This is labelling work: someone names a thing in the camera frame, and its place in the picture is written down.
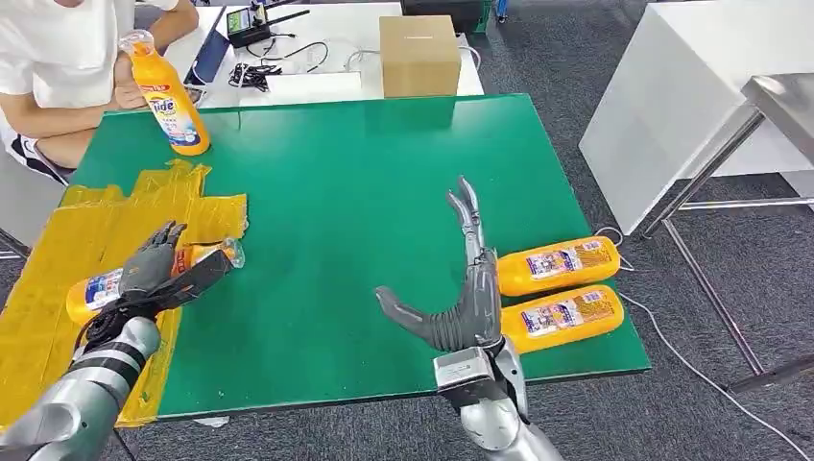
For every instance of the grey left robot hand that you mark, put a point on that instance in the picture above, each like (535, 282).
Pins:
(149, 270)

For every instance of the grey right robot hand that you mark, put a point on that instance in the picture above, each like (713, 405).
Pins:
(477, 305)

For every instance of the orange drink bottle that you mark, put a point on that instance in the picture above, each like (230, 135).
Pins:
(559, 264)
(95, 293)
(168, 102)
(566, 318)

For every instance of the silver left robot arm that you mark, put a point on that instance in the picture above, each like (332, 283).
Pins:
(83, 394)

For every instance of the yellow taped sheet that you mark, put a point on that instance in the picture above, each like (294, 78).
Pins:
(51, 267)

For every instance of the green table mat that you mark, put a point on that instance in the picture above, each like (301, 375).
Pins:
(356, 223)

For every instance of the person's hand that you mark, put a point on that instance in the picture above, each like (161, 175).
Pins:
(126, 86)

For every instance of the person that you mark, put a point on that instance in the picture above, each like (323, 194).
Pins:
(57, 57)

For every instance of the flat white box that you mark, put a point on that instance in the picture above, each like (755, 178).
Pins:
(305, 88)

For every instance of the brown cardboard box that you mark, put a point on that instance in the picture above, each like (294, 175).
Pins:
(420, 60)

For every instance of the black device with antenna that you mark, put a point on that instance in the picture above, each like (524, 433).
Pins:
(248, 25)

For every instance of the white table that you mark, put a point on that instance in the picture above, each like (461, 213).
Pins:
(668, 108)

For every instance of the black crate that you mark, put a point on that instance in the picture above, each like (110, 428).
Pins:
(448, 9)

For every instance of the white desk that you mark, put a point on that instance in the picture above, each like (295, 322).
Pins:
(343, 28)

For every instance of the steel bench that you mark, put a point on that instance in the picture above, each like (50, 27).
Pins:
(785, 108)

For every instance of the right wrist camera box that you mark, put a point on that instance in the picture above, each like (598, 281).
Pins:
(461, 372)

